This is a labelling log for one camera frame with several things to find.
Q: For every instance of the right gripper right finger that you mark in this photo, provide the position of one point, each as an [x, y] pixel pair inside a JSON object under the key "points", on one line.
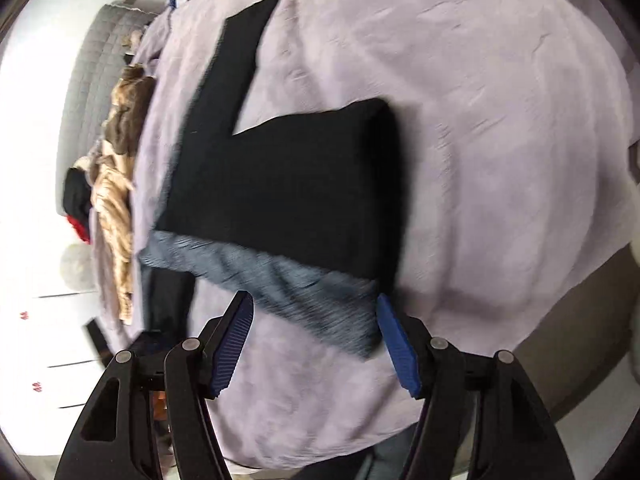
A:
{"points": [[515, 437]]}

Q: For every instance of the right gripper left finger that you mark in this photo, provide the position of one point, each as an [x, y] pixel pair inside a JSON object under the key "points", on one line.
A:
{"points": [[114, 438]]}

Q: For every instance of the black pants with patterned trim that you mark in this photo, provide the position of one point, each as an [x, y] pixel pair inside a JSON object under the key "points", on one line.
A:
{"points": [[304, 211]]}

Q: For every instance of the white round plush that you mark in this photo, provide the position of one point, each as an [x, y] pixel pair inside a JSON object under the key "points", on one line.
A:
{"points": [[76, 268]]}

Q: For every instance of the white drawer cabinet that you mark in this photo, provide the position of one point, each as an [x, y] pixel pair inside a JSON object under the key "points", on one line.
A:
{"points": [[48, 364]]}

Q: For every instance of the cream striped garment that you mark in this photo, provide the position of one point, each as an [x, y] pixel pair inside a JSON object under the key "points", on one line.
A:
{"points": [[110, 199]]}

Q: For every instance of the black and red garment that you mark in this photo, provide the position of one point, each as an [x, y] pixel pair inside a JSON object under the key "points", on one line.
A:
{"points": [[76, 202]]}

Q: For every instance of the brown fuzzy garment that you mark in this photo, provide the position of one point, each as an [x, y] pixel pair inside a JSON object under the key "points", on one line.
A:
{"points": [[131, 98]]}

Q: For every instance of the lavender bed blanket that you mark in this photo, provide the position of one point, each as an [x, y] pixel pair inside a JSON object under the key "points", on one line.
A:
{"points": [[515, 115]]}

